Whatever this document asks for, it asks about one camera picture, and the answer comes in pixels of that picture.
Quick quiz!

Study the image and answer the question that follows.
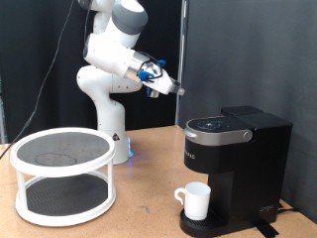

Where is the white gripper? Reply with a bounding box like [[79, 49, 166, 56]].
[[141, 62, 186, 97]]

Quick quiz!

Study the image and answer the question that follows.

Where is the black Keurig coffee machine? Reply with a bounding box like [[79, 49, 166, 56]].
[[179, 105, 293, 238]]

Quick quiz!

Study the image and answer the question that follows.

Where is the white mug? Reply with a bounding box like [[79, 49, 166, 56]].
[[173, 180, 212, 222]]

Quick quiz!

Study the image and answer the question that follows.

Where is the black backdrop curtain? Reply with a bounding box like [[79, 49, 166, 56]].
[[0, 0, 182, 145]]

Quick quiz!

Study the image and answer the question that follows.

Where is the white two-tier turntable stand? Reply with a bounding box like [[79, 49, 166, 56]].
[[9, 127, 117, 228]]

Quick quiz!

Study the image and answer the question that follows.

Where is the black tape strip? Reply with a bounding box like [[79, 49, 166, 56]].
[[251, 218, 280, 238]]

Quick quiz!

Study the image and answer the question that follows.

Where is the wrist camera on blue mount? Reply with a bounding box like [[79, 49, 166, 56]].
[[146, 86, 160, 99]]

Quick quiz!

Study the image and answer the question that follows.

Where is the large blue cable clip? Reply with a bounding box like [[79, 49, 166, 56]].
[[137, 69, 156, 83]]

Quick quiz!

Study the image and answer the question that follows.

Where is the black camera cable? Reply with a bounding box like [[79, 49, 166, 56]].
[[0, 0, 164, 160]]

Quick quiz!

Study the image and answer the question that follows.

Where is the black power cord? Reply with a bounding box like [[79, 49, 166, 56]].
[[276, 201, 300, 215]]

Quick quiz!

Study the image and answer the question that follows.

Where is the grey metal frame post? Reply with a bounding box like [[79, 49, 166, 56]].
[[0, 75, 6, 145]]

